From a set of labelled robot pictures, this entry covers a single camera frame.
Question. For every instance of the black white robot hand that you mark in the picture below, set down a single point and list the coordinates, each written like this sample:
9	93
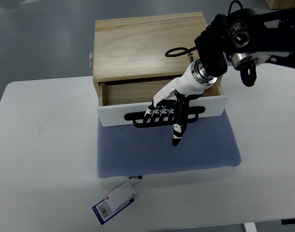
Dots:
180	91

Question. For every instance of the black drawer handle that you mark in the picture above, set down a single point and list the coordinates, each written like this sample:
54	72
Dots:
162	117

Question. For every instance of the white drawer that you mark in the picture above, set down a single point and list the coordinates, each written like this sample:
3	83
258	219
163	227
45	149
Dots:
118	98

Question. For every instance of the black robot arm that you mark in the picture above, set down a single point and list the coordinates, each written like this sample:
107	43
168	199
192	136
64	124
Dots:
245	39

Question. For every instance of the wooden drawer cabinet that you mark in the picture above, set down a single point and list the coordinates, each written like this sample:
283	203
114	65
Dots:
135	47

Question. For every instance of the blue mesh cushion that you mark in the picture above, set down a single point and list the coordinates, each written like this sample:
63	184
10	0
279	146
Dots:
129	151

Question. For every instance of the white blue product tag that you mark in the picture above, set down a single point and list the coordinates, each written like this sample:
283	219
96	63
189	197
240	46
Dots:
114	202

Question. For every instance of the cardboard box corner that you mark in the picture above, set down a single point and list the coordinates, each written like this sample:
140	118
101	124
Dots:
280	4

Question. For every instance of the white table leg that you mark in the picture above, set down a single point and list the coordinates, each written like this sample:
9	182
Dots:
250	227

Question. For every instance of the black table controller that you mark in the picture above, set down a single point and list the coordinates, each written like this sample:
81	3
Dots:
288	221

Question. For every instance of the metal bracket behind cabinet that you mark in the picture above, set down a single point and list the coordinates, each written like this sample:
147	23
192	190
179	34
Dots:
91	61

